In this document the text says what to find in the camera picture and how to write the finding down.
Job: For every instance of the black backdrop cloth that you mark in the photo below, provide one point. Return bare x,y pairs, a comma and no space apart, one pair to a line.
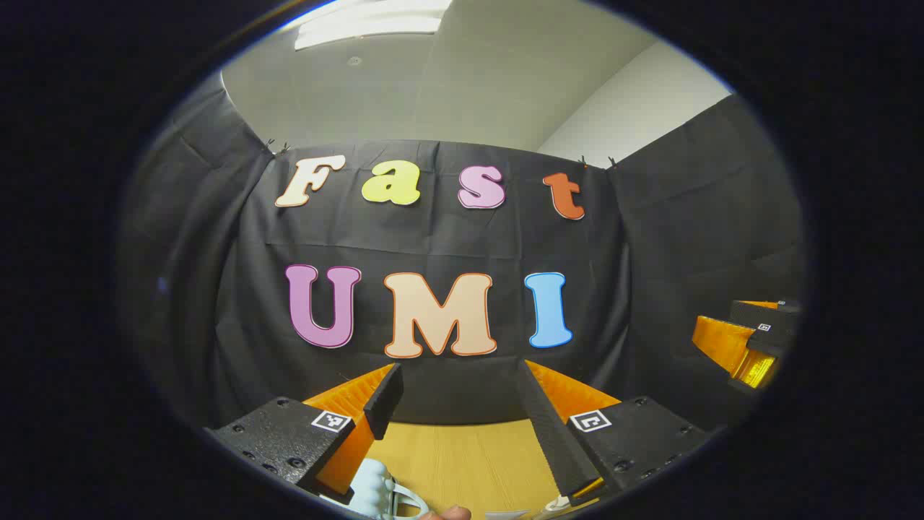
433,238

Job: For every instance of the light blue suitcase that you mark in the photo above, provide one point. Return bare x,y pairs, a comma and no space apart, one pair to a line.
372,484

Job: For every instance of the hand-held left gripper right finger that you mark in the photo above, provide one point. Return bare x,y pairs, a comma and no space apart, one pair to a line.
548,433

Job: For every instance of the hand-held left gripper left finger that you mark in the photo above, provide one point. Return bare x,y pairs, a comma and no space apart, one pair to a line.
386,401

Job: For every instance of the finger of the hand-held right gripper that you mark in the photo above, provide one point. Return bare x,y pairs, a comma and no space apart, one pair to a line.
722,339

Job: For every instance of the ceiling light panel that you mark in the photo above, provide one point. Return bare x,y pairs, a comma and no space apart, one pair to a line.
368,25

